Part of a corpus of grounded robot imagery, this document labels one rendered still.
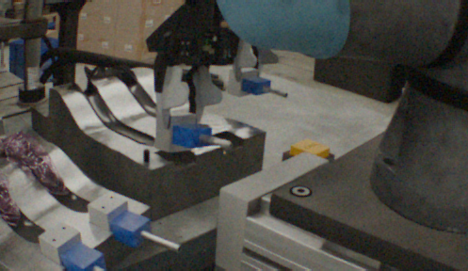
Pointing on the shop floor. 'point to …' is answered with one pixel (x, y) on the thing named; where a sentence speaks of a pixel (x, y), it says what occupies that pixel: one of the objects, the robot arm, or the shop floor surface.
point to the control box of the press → (68, 23)
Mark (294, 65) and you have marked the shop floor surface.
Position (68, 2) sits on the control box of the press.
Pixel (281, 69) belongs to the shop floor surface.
